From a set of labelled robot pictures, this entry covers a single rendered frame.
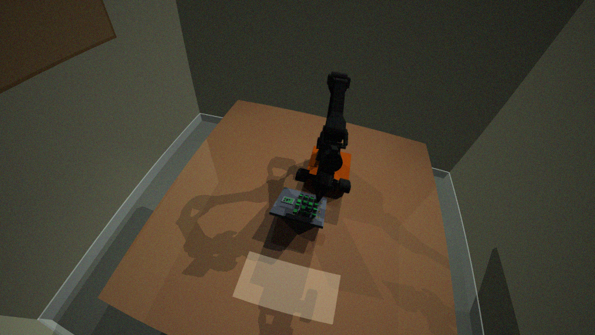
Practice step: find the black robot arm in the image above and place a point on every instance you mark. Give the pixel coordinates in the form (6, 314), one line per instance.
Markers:
(333, 132)

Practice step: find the grey switch panel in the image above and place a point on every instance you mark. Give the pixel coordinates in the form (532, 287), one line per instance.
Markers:
(300, 207)

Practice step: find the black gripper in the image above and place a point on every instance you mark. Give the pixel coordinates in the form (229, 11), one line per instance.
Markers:
(303, 174)

